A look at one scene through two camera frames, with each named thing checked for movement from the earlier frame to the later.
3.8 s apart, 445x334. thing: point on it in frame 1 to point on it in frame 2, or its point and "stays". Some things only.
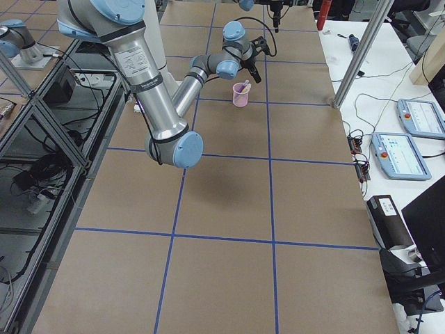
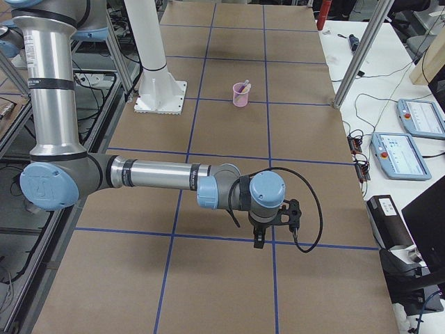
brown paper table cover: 269,232 stays
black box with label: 389,225 stays
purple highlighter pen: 243,87 stays
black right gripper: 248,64 to 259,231
